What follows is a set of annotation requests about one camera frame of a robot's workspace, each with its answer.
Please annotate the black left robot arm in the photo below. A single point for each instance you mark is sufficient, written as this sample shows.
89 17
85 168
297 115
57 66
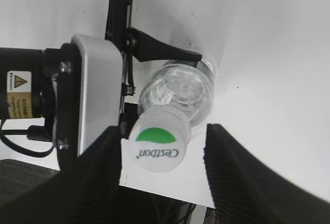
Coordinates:
26 92

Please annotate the white green bottle cap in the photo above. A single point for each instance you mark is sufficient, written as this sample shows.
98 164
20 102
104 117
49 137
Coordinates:
158 140

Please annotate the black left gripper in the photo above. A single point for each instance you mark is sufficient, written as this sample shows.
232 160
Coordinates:
130 42

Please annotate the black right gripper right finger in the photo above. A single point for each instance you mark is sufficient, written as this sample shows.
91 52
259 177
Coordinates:
244 190

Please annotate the clear Cestbon water bottle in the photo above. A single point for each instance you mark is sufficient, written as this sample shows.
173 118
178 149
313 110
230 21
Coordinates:
187 86

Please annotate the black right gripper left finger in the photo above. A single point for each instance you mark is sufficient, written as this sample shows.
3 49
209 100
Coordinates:
85 192

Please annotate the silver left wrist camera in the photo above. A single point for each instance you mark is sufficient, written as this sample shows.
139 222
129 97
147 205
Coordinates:
96 106

